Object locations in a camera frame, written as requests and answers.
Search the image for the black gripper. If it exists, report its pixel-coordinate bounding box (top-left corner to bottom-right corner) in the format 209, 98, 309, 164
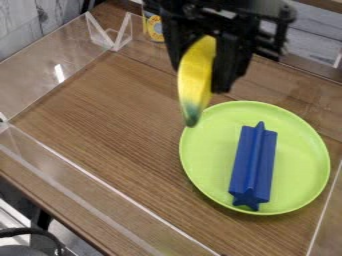
142, 0, 297, 94

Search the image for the yellow toy banana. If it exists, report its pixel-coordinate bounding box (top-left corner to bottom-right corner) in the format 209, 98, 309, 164
178, 36, 217, 127

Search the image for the green round plate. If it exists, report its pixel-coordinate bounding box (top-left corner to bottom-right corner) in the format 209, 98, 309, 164
179, 101, 330, 216

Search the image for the yellow labelled tin can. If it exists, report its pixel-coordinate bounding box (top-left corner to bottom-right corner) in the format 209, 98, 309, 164
143, 10, 164, 43

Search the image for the blue star-shaped block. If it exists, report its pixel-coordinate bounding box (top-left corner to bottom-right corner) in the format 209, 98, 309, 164
229, 121, 278, 211

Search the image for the clear acrylic tray enclosure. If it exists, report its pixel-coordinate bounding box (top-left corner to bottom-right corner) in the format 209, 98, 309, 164
0, 9, 342, 256

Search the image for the black cable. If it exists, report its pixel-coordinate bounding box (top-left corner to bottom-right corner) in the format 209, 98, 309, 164
0, 227, 68, 256

